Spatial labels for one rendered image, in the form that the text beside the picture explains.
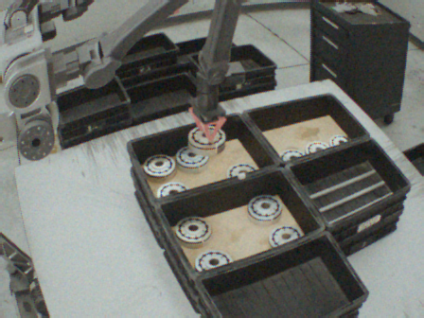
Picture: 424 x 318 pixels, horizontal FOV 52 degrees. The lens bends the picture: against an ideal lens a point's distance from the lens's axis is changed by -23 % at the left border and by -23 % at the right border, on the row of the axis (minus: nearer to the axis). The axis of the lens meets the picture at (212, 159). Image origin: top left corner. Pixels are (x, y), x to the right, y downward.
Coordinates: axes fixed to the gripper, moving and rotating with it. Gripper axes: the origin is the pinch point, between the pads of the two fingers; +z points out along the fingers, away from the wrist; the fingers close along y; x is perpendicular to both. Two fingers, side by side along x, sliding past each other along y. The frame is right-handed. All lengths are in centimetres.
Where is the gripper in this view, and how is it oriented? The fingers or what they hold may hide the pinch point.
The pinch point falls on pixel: (206, 132)
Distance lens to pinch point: 154.9
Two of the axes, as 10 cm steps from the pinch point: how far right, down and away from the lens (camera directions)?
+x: -8.9, 2.7, -3.7
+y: -4.6, -5.5, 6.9
